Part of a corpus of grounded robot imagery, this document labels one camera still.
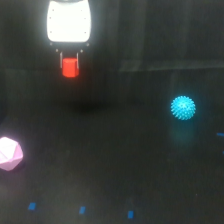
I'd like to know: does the pink polyhedron object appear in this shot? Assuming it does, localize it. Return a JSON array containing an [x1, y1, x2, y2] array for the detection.
[[0, 137, 23, 171]]

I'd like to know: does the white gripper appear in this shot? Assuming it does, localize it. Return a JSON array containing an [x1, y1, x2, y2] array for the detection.
[[46, 0, 92, 69]]

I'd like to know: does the cyan spiky ball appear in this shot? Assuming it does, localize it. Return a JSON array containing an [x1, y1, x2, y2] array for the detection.
[[171, 96, 196, 121]]

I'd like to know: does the red hexagonal block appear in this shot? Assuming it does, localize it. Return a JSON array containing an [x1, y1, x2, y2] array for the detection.
[[62, 58, 79, 78]]

